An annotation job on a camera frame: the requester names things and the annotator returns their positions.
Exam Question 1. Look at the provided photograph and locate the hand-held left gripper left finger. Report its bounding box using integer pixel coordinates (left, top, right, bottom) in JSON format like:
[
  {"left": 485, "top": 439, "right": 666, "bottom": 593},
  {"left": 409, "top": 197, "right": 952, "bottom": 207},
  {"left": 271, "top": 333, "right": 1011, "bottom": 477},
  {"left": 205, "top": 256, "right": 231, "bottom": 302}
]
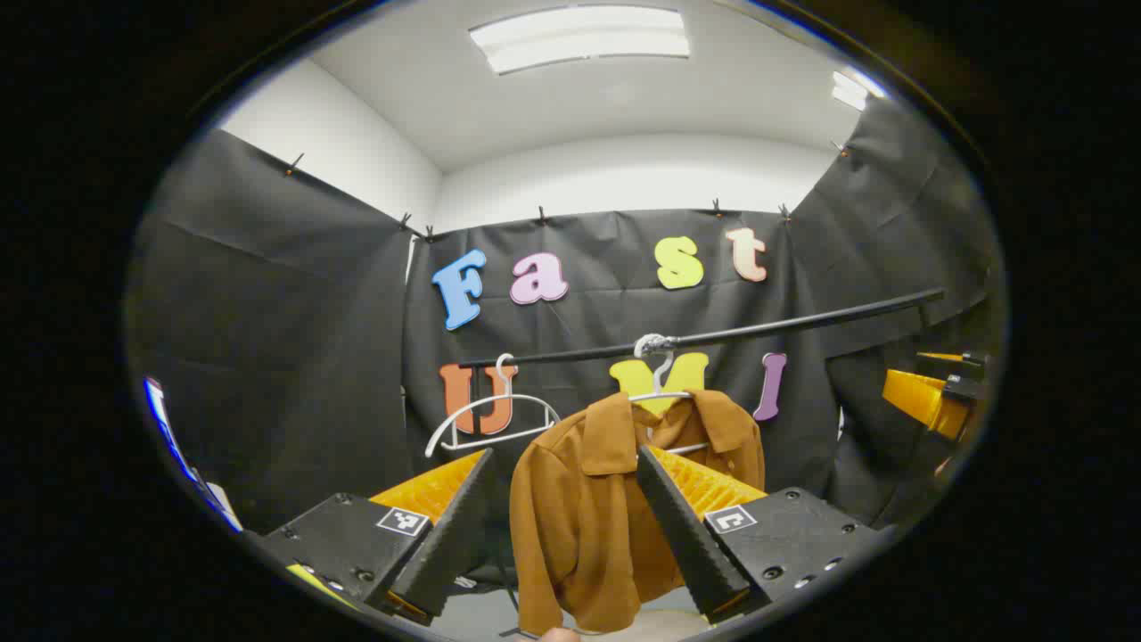
[{"left": 259, "top": 449, "right": 497, "bottom": 625}]

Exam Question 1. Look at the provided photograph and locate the small white clothes hanger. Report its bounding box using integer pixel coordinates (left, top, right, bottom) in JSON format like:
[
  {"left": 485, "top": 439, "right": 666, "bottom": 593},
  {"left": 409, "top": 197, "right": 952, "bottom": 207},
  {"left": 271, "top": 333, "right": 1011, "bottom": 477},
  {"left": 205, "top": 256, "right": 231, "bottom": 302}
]
[{"left": 425, "top": 354, "right": 562, "bottom": 458}]

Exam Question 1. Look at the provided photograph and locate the large ceiling light panel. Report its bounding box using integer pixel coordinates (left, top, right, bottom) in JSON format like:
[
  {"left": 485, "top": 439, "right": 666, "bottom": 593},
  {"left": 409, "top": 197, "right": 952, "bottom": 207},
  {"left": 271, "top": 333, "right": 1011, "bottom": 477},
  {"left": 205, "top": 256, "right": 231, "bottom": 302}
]
[{"left": 470, "top": 5, "right": 692, "bottom": 75}]

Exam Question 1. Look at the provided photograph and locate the brown collared shirt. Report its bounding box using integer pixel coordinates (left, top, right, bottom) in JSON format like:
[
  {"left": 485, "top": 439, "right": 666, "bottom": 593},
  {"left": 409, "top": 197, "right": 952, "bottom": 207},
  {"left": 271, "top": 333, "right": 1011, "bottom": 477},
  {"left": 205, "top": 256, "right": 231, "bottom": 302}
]
[{"left": 510, "top": 390, "right": 766, "bottom": 636}]

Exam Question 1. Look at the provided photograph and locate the black backdrop cloth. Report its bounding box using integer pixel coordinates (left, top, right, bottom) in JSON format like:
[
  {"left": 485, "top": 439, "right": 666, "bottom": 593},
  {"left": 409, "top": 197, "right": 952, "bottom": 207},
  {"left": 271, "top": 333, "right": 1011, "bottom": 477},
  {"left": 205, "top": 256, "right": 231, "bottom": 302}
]
[{"left": 125, "top": 94, "right": 1008, "bottom": 536}]

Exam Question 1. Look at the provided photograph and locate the black clothes rack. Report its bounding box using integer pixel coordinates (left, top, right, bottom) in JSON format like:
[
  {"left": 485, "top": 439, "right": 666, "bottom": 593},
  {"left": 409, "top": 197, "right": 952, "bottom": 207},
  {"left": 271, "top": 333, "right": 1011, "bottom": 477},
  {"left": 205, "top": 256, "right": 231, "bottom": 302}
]
[{"left": 456, "top": 287, "right": 946, "bottom": 616}]

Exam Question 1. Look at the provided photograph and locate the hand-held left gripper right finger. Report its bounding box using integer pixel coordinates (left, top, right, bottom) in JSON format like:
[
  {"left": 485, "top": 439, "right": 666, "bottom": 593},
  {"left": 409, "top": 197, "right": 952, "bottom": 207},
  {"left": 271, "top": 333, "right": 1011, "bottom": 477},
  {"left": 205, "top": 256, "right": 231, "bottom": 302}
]
[{"left": 636, "top": 444, "right": 892, "bottom": 625}]

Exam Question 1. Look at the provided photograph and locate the large white clothes hanger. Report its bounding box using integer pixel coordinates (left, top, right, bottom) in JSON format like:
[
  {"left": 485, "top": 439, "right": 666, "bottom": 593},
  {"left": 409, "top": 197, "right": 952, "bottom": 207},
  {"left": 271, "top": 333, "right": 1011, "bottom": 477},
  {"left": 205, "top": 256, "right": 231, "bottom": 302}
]
[{"left": 631, "top": 334, "right": 711, "bottom": 456}]

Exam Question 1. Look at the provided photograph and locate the small ceiling light panel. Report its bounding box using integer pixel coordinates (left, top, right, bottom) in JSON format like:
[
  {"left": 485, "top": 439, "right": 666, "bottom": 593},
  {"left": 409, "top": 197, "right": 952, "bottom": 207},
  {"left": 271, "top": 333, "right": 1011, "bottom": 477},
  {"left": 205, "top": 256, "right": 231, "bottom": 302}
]
[{"left": 832, "top": 67, "right": 890, "bottom": 112}]

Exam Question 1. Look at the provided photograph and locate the white board with blue edge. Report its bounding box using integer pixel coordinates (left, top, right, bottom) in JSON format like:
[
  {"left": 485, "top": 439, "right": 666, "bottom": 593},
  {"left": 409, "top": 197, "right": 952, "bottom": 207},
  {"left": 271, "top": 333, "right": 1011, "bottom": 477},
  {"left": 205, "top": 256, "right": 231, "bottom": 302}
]
[{"left": 144, "top": 377, "right": 243, "bottom": 533}]

